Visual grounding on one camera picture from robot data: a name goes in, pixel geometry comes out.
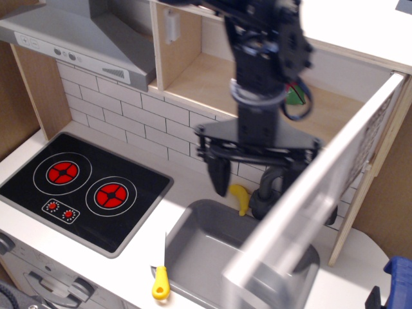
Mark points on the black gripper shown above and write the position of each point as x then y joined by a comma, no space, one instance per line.
260,135

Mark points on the white toy microwave door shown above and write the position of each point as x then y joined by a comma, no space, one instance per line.
277,265

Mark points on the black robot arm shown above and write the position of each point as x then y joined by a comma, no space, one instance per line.
270,52

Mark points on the wooden microwave cabinet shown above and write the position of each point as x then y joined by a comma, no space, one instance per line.
358,47

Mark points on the yellow toy banana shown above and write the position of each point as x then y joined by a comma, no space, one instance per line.
242,196

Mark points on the dark grey faucet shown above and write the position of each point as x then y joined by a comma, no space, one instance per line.
267,193

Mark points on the red toy pepper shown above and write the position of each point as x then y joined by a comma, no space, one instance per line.
295,95

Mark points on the grey plastic sink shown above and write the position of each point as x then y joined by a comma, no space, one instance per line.
202,243

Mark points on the black toy stove top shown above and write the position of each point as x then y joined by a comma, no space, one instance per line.
87,193

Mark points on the blue plastic object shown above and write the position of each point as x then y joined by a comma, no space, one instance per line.
400,288

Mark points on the black clamp part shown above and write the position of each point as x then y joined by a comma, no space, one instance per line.
373,301

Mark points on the grey range hood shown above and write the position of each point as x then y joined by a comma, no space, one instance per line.
84,34

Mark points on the grey oven knob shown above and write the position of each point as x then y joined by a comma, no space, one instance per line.
6,244

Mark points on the yellow handled toy knife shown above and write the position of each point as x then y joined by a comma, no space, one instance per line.
161,287

